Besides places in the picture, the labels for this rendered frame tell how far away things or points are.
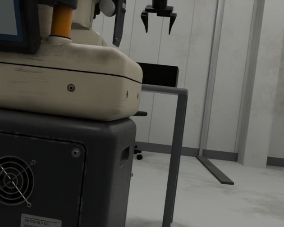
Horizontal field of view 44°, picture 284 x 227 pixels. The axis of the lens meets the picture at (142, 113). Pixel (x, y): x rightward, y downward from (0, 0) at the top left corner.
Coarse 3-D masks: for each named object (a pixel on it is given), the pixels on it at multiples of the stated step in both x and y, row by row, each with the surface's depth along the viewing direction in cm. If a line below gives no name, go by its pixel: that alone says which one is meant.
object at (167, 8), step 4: (152, 0) 130; (156, 0) 128; (160, 0) 128; (164, 0) 128; (152, 4) 130; (156, 4) 129; (160, 4) 128; (164, 4) 129; (148, 8) 130; (152, 8) 130; (156, 8) 129; (160, 8) 129; (164, 8) 130; (168, 8) 131; (172, 8) 131; (156, 12) 132
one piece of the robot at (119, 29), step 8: (104, 0) 103; (112, 0) 109; (120, 0) 107; (104, 8) 103; (112, 8) 103; (120, 8) 108; (112, 16) 108; (120, 16) 110; (120, 24) 111; (120, 32) 112; (120, 40) 114
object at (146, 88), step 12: (144, 84) 170; (180, 96) 168; (180, 108) 168; (180, 120) 168; (180, 132) 169; (180, 144) 170; (180, 156) 212; (168, 180) 170; (168, 192) 170; (168, 204) 170; (168, 216) 171
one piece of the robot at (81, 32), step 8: (80, 0) 95; (88, 0) 97; (96, 0) 102; (80, 8) 95; (88, 8) 98; (96, 8) 105; (80, 16) 95; (88, 16) 99; (72, 24) 96; (80, 24) 95; (88, 24) 99; (72, 32) 97; (80, 32) 96; (88, 32) 96; (96, 32) 97; (72, 40) 96; (80, 40) 96; (88, 40) 96; (96, 40) 96; (104, 40) 103
